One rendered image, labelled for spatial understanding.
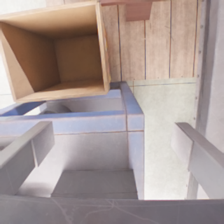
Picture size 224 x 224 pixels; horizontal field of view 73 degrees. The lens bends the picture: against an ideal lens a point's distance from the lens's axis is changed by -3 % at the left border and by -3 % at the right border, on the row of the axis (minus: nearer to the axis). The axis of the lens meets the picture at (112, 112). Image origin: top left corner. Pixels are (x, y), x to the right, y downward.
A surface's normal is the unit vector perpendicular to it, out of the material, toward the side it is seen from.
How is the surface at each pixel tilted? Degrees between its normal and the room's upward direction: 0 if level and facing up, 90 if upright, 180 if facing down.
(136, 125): 0
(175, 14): 0
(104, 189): 90
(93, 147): 0
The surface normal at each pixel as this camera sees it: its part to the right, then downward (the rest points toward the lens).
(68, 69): -0.02, 0.30
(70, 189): -0.07, -0.95
